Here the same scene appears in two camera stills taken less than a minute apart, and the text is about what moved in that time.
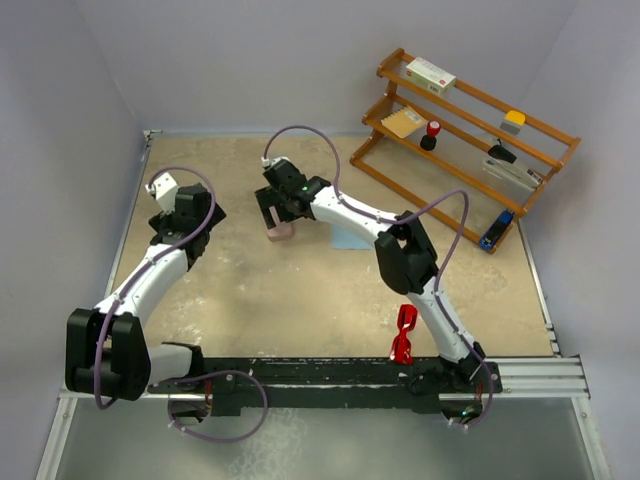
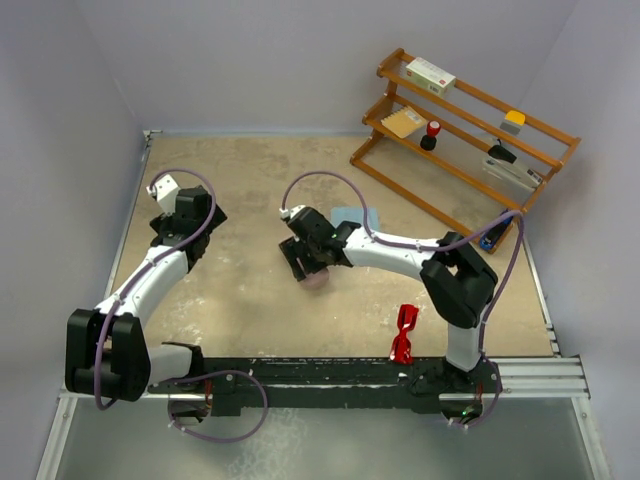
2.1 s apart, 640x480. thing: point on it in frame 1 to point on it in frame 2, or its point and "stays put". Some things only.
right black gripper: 266,198 to 293,250
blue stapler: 493,233 stays put
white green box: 430,77 stays put
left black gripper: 162,221 stays put
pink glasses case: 282,232 to 316,280
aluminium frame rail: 542,377 stays put
